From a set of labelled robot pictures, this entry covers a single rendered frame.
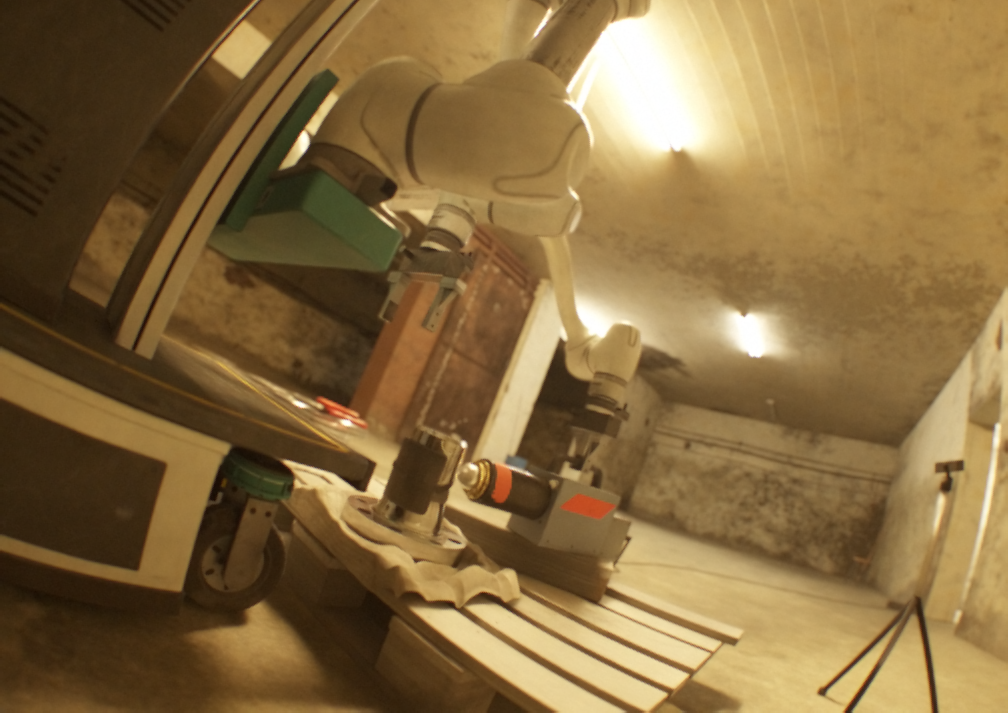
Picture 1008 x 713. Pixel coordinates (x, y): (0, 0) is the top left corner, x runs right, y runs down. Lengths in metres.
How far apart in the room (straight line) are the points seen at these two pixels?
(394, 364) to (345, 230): 4.84
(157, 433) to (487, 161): 0.48
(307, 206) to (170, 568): 0.45
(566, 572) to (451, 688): 0.56
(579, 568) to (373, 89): 1.03
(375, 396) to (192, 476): 4.85
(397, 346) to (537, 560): 4.45
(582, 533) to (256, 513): 0.76
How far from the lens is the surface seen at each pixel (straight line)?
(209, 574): 0.74
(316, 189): 0.58
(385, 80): 0.71
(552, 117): 0.59
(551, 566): 1.14
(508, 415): 6.70
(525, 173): 0.58
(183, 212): 0.69
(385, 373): 5.36
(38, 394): 0.51
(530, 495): 1.05
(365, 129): 0.66
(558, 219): 0.90
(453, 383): 5.96
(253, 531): 0.70
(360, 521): 0.89
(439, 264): 0.89
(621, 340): 1.19
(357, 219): 0.61
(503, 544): 1.15
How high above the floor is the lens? 0.41
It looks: 13 degrees up
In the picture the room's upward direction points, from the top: 22 degrees clockwise
